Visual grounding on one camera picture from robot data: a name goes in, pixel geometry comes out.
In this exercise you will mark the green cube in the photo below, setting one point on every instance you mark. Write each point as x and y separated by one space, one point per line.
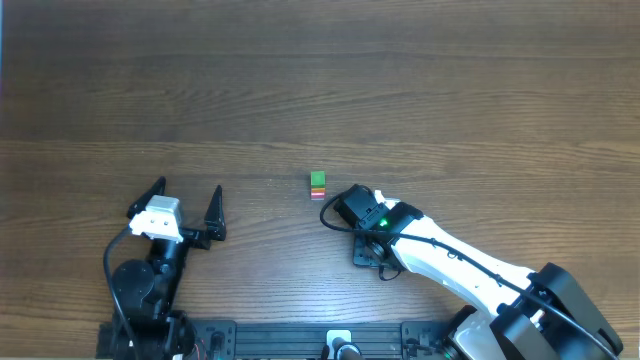
317 178

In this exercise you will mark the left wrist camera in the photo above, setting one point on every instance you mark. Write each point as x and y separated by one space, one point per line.
159 220

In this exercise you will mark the pink cube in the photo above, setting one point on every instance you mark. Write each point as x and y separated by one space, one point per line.
318 195

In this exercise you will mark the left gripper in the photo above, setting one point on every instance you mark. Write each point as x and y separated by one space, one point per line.
196 237

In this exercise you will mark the orange cube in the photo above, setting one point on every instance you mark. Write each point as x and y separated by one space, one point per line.
318 189

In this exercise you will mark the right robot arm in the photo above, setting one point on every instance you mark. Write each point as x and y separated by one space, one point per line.
450 260

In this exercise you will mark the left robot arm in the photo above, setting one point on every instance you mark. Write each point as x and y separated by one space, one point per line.
131 287

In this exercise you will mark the mounting rail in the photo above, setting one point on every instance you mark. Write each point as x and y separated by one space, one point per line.
290 340

